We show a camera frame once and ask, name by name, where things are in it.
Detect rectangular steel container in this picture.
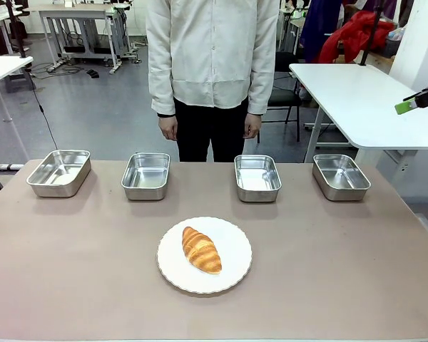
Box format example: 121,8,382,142
121,152,171,202
26,149,92,199
233,154,282,204
312,153,372,202

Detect person's left hand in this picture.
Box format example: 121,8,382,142
243,113,263,140

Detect person's right hand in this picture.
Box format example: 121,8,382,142
158,115,179,142

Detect white side table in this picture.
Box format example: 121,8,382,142
288,63,428,164

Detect red jacket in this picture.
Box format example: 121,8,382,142
321,10,395,64

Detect blue hanging garment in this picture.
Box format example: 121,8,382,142
299,0,343,63

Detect black folding chair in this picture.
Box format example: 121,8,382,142
256,51,302,144

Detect person's black trousers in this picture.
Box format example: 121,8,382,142
173,97,250,163

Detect person's cream shirt torso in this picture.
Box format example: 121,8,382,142
145,0,280,116

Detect white scalloped plate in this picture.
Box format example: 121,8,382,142
156,216,253,295

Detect golden brown croissant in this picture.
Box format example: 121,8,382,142
181,226,223,275

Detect white desk with pole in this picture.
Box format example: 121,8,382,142
0,55,34,161

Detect black camera stand pole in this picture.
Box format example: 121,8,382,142
358,0,385,67

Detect grey workbench with frame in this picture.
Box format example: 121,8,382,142
23,3,133,75

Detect black floor cable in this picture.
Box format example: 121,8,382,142
27,69,59,150

